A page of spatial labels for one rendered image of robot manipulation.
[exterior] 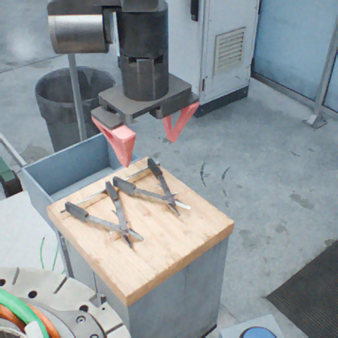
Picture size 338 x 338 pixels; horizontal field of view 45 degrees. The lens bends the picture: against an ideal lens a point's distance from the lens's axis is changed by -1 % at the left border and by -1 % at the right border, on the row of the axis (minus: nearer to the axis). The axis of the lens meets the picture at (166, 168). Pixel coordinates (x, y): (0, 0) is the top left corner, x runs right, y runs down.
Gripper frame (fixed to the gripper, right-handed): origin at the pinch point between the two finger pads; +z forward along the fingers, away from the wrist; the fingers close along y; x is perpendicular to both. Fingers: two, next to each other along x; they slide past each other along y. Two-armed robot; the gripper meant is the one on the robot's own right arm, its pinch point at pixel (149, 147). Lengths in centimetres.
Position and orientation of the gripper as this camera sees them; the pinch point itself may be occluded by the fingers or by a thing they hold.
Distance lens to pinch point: 57.1
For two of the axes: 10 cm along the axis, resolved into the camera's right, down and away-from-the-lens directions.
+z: 0.1, 7.6, 6.5
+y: -7.6, 4.3, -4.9
